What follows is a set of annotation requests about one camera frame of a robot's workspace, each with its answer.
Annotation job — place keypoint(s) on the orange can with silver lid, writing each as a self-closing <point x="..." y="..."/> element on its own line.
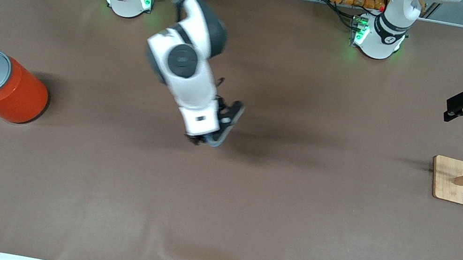
<point x="19" y="92"/>

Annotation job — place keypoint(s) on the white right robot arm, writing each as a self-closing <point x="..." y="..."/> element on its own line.
<point x="186" y="60"/>

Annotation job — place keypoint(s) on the light blue plastic cup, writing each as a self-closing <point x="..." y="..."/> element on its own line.
<point x="215" y="141"/>

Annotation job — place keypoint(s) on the brown table cover sheet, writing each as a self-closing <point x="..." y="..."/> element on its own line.
<point x="216" y="218"/>

